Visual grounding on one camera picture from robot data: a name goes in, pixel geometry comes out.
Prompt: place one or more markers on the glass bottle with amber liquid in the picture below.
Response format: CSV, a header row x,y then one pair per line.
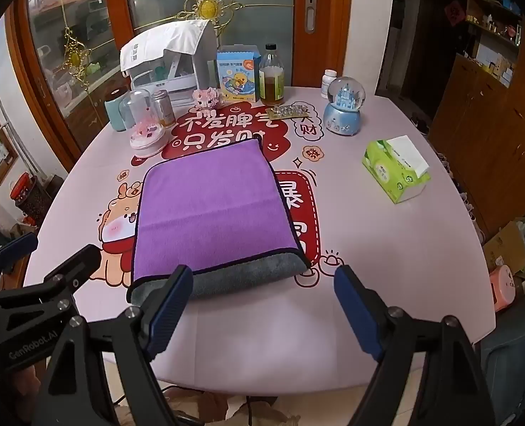
x,y
272,80

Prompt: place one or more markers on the pink plastic container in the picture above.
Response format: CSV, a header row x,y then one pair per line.
x,y
502,288

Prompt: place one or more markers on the pink block toy figure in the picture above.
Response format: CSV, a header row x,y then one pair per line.
x,y
206,98

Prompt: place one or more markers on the wooden shelf with small goods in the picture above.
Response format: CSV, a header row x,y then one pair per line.
x,y
495,31

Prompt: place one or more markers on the wooden cabinet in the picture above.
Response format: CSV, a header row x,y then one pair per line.
x,y
484,142

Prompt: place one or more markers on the pill blister pack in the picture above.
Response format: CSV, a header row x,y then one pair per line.
x,y
285,111

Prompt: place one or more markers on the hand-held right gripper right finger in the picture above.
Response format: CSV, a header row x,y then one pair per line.
x,y
355,315

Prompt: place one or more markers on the white cloth cover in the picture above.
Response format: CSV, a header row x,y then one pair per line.
x,y
165,44

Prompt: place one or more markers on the glass dome with pink base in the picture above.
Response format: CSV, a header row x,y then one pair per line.
x,y
146,137

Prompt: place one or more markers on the dark blue seat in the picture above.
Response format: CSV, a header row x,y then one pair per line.
x,y
515,364

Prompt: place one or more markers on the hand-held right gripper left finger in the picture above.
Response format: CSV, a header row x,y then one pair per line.
x,y
173,310

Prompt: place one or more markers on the purple and grey towel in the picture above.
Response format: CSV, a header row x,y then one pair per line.
x,y
209,213

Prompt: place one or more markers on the cardboard box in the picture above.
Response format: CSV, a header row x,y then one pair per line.
x,y
506,248

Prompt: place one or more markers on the white pill bottle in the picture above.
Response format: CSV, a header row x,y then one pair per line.
x,y
328,83

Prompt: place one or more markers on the blue castle snow globe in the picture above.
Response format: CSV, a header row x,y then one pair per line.
x,y
343,108

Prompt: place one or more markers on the teal canister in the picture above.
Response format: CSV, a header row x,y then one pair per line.
x,y
115,111

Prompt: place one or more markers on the green tissue pack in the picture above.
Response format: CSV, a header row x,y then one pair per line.
x,y
393,171

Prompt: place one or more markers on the white countertop sterilizer cabinet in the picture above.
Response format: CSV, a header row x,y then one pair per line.
x,y
187,80

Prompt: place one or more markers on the blue duck print carton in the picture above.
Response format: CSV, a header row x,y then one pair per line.
x,y
238,77

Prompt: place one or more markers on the metal drink can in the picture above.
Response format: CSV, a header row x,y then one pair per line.
x,y
164,108

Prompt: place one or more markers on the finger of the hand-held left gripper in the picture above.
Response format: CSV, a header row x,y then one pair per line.
x,y
78,261
19,246

